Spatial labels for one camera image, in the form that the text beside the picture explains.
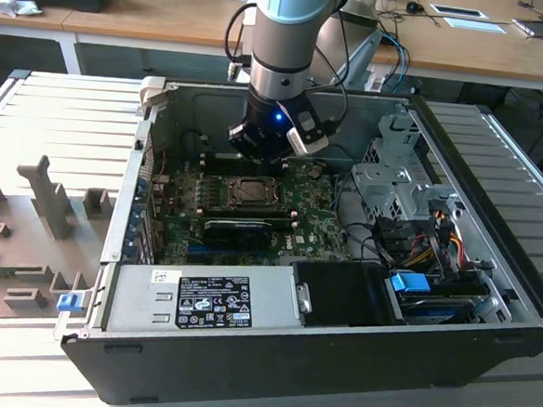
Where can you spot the green motherboard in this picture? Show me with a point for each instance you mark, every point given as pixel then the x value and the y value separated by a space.
pixel 316 225

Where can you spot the black graphics card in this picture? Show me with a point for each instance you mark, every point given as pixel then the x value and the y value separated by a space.
pixel 236 236

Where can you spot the silver topped CPU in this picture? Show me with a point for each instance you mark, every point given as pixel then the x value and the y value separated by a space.
pixel 248 190

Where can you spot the CPU socket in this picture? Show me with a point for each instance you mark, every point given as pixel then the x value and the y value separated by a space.
pixel 227 200

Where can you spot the black grey PC case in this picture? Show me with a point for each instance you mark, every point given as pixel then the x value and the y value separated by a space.
pixel 240 378

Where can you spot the perforated metal drive cage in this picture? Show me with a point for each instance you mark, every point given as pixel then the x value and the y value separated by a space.
pixel 385 183

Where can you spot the blue plastic latch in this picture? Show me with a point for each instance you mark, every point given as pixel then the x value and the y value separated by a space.
pixel 69 303

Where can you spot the silver power supply unit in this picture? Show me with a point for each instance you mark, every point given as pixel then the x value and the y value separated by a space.
pixel 144 297

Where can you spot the blue expansion slot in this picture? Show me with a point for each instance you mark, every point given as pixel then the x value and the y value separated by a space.
pixel 203 250

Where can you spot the black RAM slot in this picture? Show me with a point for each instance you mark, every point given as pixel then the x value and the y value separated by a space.
pixel 252 210
pixel 251 222
pixel 252 218
pixel 223 157
pixel 252 214
pixel 230 162
pixel 229 166

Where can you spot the hard disk in blue carrier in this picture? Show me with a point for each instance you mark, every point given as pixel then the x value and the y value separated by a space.
pixel 408 284

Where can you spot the long wooden desk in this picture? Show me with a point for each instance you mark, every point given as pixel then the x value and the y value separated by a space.
pixel 173 15

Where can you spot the black computer mouse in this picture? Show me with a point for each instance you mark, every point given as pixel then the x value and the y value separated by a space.
pixel 412 7

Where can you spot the grey brown parts rack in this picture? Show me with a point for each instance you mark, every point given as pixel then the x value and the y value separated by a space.
pixel 24 214

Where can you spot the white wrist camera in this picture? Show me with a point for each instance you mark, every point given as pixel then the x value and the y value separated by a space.
pixel 303 145

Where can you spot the silver coin cell battery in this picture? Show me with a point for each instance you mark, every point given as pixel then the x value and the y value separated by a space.
pixel 315 172

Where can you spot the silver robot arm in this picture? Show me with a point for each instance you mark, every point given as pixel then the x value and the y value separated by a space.
pixel 283 41

